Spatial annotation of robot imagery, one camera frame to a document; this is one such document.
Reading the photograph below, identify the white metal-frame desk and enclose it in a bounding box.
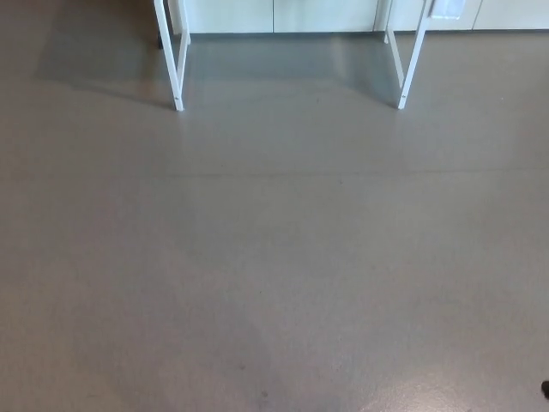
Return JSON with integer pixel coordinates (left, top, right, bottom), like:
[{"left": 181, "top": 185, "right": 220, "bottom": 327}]
[{"left": 153, "top": 0, "right": 431, "bottom": 112}]

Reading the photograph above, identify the white cabinet with doors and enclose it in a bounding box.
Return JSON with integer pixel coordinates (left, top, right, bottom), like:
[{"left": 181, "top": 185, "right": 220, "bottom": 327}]
[{"left": 171, "top": 0, "right": 549, "bottom": 34}]

